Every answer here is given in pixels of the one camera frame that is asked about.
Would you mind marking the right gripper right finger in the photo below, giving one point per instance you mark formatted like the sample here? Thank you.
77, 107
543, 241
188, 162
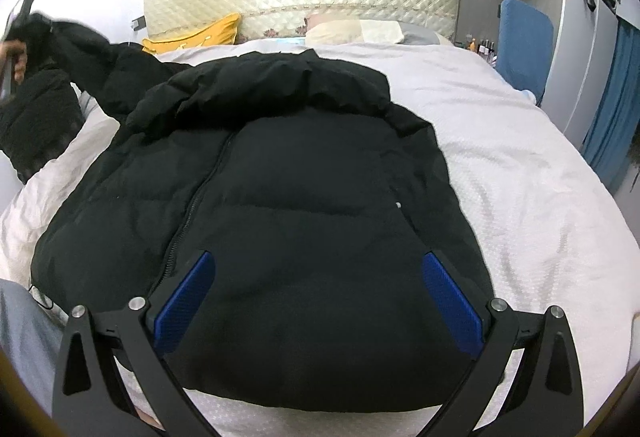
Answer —
545, 397

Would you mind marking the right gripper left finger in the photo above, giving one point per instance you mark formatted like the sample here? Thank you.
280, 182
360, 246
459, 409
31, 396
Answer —
89, 396

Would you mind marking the black puffer jacket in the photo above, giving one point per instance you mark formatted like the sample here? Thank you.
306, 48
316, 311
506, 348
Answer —
316, 194

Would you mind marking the person left hand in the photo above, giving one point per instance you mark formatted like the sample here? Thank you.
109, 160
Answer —
17, 59

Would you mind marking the person leg grey trousers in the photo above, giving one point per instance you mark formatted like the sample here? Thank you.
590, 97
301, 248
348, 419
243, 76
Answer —
31, 339

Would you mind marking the grey bed cover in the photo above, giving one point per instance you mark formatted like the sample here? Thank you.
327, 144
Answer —
549, 231

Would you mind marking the yellow cushion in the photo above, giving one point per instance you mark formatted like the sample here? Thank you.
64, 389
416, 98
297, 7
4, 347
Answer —
220, 32

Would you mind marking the blue curtain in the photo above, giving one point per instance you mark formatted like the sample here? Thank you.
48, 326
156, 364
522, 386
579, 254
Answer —
609, 137

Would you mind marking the beige grey pillow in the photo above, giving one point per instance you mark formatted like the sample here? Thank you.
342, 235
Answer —
335, 29

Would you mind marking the bottles on shelf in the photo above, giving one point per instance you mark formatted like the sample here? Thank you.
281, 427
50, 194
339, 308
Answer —
482, 46

